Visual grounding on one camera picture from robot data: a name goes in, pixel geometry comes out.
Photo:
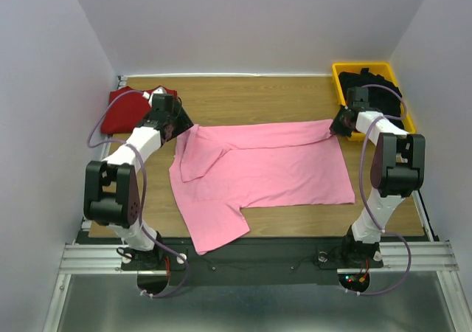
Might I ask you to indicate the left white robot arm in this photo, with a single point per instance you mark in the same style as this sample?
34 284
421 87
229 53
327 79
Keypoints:
115 187

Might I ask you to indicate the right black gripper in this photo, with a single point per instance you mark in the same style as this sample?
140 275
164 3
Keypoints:
335 128

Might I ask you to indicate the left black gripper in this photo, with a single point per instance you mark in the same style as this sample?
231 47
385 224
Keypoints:
184 122

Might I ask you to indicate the pink t shirt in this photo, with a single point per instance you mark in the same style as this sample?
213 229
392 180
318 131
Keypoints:
219 170

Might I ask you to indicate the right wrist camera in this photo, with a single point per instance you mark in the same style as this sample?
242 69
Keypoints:
357 97

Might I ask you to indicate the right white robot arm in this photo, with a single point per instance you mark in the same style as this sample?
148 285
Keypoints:
397 170

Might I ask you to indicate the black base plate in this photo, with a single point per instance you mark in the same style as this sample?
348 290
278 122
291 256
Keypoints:
253 262

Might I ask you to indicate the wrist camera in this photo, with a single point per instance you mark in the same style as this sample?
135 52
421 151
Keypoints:
357 97
163 102

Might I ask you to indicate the black t shirts pile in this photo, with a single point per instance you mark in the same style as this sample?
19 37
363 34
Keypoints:
380 99

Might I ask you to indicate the folded red t shirt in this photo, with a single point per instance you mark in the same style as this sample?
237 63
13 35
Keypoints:
128 111

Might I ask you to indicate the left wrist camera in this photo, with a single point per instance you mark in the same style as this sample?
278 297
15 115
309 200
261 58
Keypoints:
163 102

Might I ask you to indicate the aluminium frame rail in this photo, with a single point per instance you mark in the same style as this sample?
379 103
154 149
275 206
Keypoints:
417 289

